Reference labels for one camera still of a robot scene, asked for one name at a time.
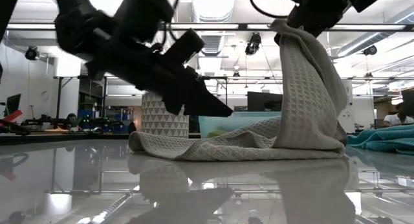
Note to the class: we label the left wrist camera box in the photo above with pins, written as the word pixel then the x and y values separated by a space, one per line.
pixel 184 46

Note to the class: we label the silver air duct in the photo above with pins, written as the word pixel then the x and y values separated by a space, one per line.
pixel 211 7

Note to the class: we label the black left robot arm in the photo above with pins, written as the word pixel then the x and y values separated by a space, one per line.
pixel 81 26

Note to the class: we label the black hanging camera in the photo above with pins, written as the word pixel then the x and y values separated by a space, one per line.
pixel 253 44
pixel 31 53
pixel 370 50

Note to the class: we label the black desk equipment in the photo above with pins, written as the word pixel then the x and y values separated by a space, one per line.
pixel 42 122

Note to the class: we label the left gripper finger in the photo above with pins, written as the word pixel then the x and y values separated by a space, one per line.
pixel 203 104
pixel 174 101

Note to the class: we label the succulent in triangle-patterned pot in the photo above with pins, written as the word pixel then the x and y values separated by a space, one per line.
pixel 161 123

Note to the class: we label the translucent teal plastic tray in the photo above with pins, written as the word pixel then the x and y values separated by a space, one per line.
pixel 226 125

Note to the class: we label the person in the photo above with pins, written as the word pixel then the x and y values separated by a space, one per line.
pixel 71 118
pixel 396 119

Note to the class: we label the grey waffle towel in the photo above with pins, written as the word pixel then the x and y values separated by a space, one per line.
pixel 307 104

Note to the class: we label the black metal gantry frame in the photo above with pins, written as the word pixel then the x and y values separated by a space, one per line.
pixel 213 78

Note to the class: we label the blue storage bin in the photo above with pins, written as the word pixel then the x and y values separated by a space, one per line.
pixel 85 114

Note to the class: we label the teal microfiber towel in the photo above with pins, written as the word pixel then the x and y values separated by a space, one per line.
pixel 388 140

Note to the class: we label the black computer monitor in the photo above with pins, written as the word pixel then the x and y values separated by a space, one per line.
pixel 263 102
pixel 13 104
pixel 409 102

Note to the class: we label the red tool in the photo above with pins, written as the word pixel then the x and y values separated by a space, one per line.
pixel 13 115

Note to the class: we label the black metal rack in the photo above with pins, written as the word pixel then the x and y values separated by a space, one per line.
pixel 59 97

